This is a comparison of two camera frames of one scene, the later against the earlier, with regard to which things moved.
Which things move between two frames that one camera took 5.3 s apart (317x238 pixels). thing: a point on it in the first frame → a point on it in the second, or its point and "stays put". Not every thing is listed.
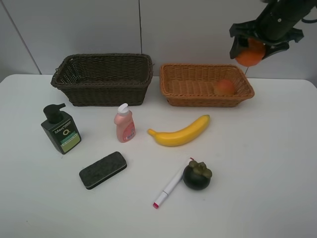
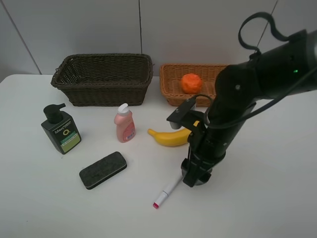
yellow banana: (182, 137) stays put
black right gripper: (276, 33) → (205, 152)
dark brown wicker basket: (104, 80) stays put
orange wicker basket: (192, 85) stays put
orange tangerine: (252, 55) → (191, 84)
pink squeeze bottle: (125, 126) stays put
